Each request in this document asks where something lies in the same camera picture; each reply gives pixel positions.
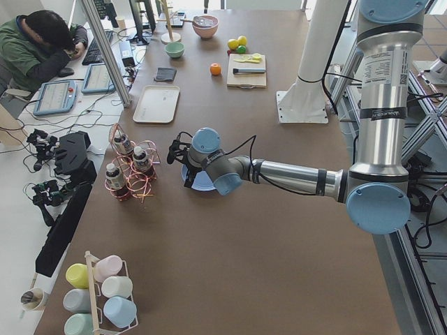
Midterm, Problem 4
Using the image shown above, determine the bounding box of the tea bottle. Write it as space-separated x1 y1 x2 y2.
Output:
133 146 155 178
111 125 134 156
105 163 131 201

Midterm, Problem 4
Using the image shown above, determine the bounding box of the yellow plastic knife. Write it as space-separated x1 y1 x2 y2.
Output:
233 57 262 64

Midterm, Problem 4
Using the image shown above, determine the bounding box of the aluminium frame post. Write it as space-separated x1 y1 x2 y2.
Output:
81 0 131 107

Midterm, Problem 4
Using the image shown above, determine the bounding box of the yellow lemon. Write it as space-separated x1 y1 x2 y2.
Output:
227 39 239 50
237 36 247 46

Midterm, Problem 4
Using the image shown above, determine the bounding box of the grey cup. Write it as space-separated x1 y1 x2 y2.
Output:
63 288 91 313

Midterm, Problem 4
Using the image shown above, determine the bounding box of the pink bowl with ice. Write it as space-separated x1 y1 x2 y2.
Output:
182 15 219 39

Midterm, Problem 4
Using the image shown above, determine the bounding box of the steel muddler black tip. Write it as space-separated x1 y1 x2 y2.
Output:
232 68 266 75

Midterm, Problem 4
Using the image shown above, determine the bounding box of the blue cup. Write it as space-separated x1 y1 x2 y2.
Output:
103 296 137 328

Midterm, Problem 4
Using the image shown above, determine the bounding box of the yellow lemon far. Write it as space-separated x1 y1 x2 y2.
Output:
237 36 247 46

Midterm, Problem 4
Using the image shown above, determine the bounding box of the black keyboard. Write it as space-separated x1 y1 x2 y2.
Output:
82 30 113 66

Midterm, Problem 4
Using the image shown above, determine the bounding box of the teach pendant far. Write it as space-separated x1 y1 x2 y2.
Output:
81 64 115 94

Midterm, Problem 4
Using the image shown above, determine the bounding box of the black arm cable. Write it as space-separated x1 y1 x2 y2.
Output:
176 131 321 197

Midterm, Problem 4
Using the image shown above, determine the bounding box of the wooden cutting board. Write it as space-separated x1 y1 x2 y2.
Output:
226 53 267 89

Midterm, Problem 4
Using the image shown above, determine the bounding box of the yellow cup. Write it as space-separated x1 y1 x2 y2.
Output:
65 263 89 289

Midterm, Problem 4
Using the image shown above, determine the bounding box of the teach pendant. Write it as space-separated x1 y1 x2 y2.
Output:
33 80 77 116
81 64 115 94

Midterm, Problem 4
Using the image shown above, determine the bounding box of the green lime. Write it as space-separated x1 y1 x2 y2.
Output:
235 45 247 54

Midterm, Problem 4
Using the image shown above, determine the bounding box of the cream rabbit tray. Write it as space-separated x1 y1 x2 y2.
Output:
133 85 180 124

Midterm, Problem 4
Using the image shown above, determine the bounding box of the white cup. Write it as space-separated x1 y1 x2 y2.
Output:
101 276 133 299

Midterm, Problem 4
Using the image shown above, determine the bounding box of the orange fruit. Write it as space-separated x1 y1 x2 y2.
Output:
210 63 221 76

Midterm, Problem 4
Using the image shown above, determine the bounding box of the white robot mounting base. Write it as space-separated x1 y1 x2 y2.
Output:
277 0 350 124

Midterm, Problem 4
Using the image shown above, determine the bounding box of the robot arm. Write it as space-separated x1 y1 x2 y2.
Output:
180 1 426 235

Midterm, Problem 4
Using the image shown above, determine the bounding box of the tea bottle lower middle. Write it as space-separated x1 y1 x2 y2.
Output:
111 125 134 156

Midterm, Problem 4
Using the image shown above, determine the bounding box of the grey folded cloth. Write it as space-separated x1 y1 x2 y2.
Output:
154 67 177 82

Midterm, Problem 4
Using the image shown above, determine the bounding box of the green bowl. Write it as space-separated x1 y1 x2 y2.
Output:
165 42 184 59

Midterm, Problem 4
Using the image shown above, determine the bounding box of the copper wire bottle rack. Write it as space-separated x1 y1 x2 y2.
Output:
109 124 161 201

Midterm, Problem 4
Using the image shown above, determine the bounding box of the teach pendant near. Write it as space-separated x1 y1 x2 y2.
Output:
33 80 77 116

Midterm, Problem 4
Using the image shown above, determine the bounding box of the tea bottle upper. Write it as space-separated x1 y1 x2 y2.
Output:
133 146 155 178

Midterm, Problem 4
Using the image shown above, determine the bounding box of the pink cup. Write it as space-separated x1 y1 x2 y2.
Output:
93 255 123 283

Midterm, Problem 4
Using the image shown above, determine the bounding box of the yellow lemon near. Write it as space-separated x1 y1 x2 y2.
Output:
227 39 239 50

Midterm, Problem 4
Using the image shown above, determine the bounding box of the tea bottle lower outer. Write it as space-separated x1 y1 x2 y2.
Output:
105 163 131 201

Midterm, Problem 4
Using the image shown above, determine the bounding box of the blue plate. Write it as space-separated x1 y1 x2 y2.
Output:
191 171 215 191

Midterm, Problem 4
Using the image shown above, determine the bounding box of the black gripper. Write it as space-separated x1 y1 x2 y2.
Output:
182 154 203 188

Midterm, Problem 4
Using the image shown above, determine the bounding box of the person in green shirt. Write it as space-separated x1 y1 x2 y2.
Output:
1 10 88 94

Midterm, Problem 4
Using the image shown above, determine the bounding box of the paper cup with tools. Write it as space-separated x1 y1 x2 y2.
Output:
20 288 50 311

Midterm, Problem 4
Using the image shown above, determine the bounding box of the thick lemon half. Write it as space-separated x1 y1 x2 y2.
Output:
251 53 262 60

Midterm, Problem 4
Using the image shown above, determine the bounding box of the green cup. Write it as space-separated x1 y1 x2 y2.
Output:
64 313 94 335

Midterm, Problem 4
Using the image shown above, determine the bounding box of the wooden stand round base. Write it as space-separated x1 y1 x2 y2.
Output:
157 0 182 45

